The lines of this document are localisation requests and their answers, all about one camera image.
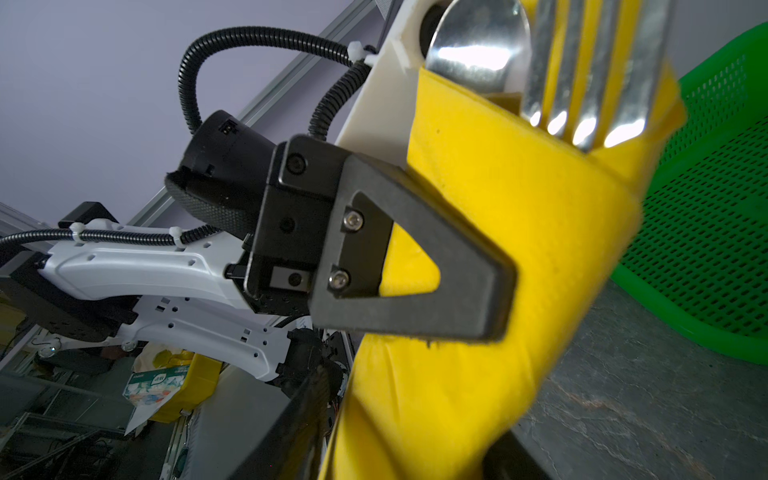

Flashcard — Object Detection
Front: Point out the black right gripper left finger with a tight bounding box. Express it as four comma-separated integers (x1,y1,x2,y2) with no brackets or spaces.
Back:
229,366,330,479

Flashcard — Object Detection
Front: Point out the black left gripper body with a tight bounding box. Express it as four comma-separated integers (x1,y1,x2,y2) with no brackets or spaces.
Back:
243,135,348,315

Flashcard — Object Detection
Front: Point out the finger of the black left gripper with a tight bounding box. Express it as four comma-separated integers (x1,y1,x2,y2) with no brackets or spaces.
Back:
309,155,517,343

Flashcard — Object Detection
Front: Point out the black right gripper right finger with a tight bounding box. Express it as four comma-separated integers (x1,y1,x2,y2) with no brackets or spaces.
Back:
482,431,551,480

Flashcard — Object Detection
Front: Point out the yellow paper napkin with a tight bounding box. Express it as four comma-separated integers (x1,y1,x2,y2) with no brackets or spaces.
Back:
317,0,688,480

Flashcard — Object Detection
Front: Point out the silver spoon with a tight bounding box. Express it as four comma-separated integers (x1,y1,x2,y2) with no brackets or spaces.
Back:
425,0,532,95

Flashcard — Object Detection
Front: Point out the silver fork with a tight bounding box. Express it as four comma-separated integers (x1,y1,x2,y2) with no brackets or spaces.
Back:
519,1,675,152

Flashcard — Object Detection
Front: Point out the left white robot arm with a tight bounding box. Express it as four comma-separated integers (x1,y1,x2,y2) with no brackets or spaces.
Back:
1,26,517,393

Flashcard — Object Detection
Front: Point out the yellow detergent bag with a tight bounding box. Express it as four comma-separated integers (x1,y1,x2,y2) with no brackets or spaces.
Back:
123,354,222,434

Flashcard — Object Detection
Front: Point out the green plastic basket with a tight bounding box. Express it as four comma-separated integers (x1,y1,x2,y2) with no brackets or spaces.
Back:
612,25,767,365

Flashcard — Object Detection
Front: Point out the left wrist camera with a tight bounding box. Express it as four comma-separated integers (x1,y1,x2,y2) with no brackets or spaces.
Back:
335,0,450,167

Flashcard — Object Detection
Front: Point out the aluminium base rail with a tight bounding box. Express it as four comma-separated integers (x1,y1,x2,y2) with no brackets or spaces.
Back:
1,347,182,479

